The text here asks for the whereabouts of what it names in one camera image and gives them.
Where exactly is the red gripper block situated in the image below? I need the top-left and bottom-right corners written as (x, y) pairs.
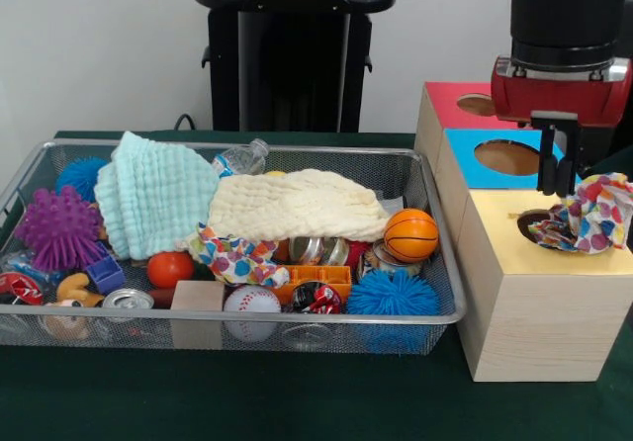
top-left (491, 67), bottom-right (633, 198)

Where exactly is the polka-dot paper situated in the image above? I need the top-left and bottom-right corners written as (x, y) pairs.
top-left (526, 172), bottom-right (633, 254)
top-left (196, 221), bottom-right (291, 287)

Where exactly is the wooden three-hole sorting box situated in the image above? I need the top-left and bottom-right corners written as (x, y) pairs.
top-left (413, 81), bottom-right (633, 383)

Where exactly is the silver mesh bin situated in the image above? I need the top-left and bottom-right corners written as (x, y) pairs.
top-left (0, 138), bottom-right (469, 356)

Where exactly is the orange toy basketball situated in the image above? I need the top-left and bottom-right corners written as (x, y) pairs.
top-left (384, 208), bottom-right (440, 264)

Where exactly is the blue fuzzy ball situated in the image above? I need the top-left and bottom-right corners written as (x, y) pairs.
top-left (345, 268), bottom-right (441, 353)
top-left (54, 157), bottom-right (109, 203)

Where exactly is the cream cloth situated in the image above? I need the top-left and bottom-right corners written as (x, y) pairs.
top-left (173, 167), bottom-right (393, 264)

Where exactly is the white toy baseball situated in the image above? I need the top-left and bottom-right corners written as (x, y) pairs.
top-left (223, 285), bottom-right (282, 342)

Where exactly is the dark green tablecloth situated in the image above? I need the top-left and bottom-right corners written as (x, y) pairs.
top-left (0, 131), bottom-right (633, 441)

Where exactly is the plain wooden block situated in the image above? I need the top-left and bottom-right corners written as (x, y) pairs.
top-left (170, 280), bottom-right (226, 349)

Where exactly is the orange-red ball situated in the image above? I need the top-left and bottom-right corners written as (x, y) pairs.
top-left (146, 250), bottom-right (196, 290)

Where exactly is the mint green cloth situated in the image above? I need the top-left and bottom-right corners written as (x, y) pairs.
top-left (93, 131), bottom-right (222, 260)

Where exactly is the purple spiky ball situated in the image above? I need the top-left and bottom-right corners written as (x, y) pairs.
top-left (14, 186), bottom-right (105, 274)

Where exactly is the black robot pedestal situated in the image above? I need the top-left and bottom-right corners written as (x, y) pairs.
top-left (191, 0), bottom-right (397, 133)

